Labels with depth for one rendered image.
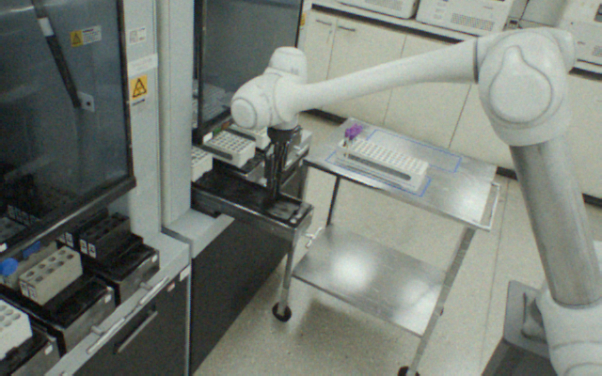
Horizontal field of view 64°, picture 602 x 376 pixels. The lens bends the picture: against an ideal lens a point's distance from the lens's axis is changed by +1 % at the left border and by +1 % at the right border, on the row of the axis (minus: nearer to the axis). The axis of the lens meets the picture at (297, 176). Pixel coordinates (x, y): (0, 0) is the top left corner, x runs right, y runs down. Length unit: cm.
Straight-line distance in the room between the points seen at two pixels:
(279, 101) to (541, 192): 56
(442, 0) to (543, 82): 258
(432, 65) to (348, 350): 135
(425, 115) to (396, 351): 193
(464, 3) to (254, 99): 249
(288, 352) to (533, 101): 149
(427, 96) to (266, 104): 256
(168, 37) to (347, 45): 257
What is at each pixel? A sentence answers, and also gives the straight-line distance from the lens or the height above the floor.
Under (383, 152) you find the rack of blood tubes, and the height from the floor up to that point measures 88.
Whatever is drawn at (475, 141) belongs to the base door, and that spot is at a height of 21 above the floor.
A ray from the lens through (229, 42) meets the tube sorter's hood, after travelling 135.
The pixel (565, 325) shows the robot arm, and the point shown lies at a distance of 116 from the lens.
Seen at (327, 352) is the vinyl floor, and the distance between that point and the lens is 208.
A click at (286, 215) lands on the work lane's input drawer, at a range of 137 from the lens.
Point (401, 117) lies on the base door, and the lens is 364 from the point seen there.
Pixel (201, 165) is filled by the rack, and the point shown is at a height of 85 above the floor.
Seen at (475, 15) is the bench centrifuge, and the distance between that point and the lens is 340.
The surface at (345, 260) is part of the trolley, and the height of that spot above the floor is 28.
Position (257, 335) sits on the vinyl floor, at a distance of 209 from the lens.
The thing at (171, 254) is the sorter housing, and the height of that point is 73.
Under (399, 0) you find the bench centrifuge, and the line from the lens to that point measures 346.
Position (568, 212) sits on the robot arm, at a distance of 103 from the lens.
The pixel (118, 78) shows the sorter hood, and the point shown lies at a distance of 104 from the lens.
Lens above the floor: 163
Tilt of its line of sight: 32 degrees down
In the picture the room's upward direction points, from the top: 9 degrees clockwise
